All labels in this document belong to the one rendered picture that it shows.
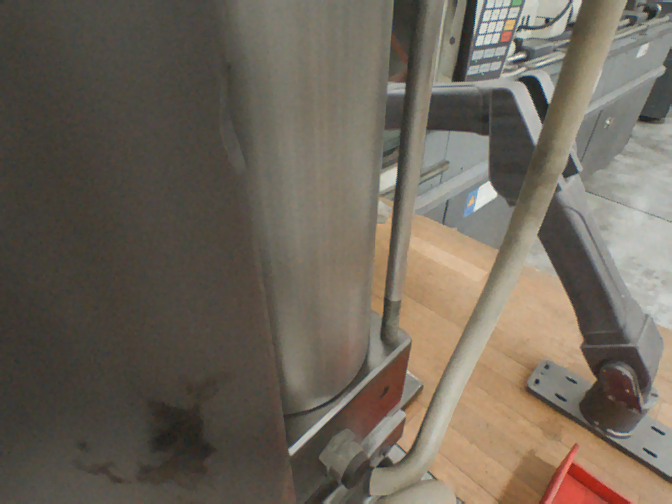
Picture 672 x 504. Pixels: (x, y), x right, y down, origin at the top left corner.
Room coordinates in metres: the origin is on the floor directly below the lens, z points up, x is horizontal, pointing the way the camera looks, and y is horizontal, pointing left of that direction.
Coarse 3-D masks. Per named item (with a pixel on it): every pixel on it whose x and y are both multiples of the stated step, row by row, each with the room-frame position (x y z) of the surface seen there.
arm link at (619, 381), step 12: (612, 360) 0.30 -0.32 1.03; (600, 372) 0.29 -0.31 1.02; (612, 372) 0.28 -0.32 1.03; (624, 372) 0.28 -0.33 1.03; (612, 384) 0.28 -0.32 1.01; (624, 384) 0.27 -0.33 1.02; (636, 384) 0.27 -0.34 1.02; (612, 396) 0.28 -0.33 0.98; (624, 396) 0.27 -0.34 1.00; (636, 396) 0.27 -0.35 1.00; (636, 408) 0.26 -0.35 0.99
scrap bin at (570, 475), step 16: (576, 448) 0.23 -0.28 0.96; (560, 464) 0.23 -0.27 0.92; (576, 464) 0.22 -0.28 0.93; (560, 480) 0.19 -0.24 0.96; (576, 480) 0.22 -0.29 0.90; (592, 480) 0.21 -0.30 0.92; (544, 496) 0.19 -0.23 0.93; (560, 496) 0.20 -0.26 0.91; (576, 496) 0.20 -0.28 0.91; (592, 496) 0.20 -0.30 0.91; (608, 496) 0.19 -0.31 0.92; (624, 496) 0.19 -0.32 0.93
